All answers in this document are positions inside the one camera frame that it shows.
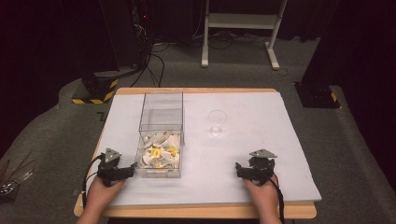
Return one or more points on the white table mat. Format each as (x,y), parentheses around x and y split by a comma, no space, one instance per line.
(236,168)

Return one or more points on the pile of tea bags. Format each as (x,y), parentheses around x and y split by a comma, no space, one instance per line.
(160,151)

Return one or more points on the clear glass cup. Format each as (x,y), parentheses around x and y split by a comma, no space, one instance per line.
(217,123)

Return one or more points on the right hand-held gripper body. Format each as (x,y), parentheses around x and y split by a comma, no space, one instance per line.
(261,169)

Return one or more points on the wooden sticks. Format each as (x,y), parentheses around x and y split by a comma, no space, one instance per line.
(14,168)

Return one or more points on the person's right hand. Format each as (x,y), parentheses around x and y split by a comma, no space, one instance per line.
(263,194)

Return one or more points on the black yellow striped stand base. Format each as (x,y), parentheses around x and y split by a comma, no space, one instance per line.
(99,88)

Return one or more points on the person's left hand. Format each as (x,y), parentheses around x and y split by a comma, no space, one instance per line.
(101,194)

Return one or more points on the metal cutlery bundle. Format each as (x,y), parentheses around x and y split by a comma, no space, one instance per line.
(12,186)

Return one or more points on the clear plastic box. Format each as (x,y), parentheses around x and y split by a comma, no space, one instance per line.
(162,118)

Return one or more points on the dark computer tower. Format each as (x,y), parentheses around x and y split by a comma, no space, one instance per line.
(140,28)

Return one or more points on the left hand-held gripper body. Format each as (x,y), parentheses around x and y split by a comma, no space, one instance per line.
(109,169)

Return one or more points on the white metal stand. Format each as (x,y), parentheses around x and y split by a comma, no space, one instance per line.
(239,21)

